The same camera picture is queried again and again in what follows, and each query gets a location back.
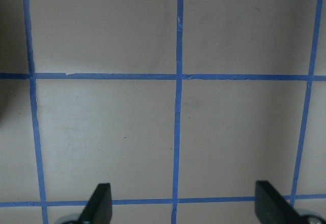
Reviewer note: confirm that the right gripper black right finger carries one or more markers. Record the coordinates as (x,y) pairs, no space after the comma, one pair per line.
(271,207)

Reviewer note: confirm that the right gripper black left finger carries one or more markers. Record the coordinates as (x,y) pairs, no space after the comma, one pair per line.
(99,207)

